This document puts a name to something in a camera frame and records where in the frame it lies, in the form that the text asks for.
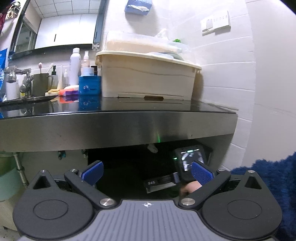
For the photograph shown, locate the chrome sink faucet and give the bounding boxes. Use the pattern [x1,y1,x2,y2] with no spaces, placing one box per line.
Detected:
[4,66,34,98]

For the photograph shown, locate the person's right hand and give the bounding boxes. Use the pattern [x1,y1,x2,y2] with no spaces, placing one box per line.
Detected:
[180,181,202,197]

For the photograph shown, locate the tall white bottle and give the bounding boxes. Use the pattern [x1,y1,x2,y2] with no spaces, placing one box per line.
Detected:
[69,48,81,85]

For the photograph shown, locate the white wall switch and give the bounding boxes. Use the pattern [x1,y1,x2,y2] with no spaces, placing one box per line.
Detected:
[201,11,231,36]

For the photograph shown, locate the white jar blue label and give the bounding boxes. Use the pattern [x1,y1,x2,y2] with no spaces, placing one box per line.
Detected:
[81,67,94,76]

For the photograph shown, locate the purple orange package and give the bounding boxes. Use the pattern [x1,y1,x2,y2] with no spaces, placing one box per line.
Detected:
[59,85,79,96]

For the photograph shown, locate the small white spray bottle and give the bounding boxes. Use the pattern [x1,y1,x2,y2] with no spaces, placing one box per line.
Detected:
[81,51,90,68]

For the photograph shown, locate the blue cartoon face box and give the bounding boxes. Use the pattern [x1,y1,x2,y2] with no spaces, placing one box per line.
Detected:
[79,75,101,95]

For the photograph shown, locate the beige plastic storage bin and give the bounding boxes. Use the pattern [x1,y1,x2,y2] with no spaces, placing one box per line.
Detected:
[95,50,202,100]

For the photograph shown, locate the blue wall tissue box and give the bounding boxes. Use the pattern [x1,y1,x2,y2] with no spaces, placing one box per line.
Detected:
[125,0,152,16]

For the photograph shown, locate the white plastic pipe fitting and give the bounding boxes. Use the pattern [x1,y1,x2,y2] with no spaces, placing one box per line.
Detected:
[147,144,158,153]

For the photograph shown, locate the white paper cup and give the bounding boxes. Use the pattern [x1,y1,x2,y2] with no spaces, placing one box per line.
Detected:
[6,81,20,100]

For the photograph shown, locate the metal cup with handle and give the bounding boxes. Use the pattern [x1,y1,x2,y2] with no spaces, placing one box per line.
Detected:
[31,73,53,96]

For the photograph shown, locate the mint green plastic basin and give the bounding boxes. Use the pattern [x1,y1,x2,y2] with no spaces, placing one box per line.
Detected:
[0,168,23,202]

